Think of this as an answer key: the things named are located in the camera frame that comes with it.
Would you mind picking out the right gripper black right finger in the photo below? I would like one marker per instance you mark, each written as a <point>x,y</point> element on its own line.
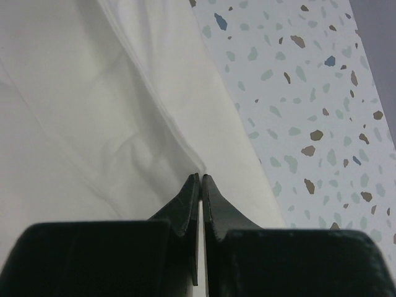
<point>243,259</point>

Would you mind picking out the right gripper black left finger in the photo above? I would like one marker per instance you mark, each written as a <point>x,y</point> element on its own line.
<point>154,257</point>

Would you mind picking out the white t shirt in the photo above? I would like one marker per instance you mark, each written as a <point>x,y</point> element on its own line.
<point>107,107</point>

